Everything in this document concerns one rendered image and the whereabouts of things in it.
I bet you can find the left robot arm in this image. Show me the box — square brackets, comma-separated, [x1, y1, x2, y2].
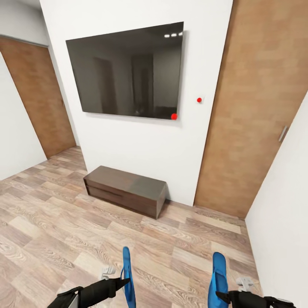
[47, 266, 130, 308]

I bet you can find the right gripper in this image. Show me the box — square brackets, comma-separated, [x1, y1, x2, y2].
[216, 290, 258, 308]

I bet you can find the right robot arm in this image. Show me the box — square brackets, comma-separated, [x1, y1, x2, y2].
[216, 276, 295, 308]

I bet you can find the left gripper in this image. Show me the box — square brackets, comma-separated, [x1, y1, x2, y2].
[91, 277, 130, 306]

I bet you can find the sandal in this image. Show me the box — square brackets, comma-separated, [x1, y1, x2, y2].
[207, 252, 228, 308]
[121, 246, 136, 308]

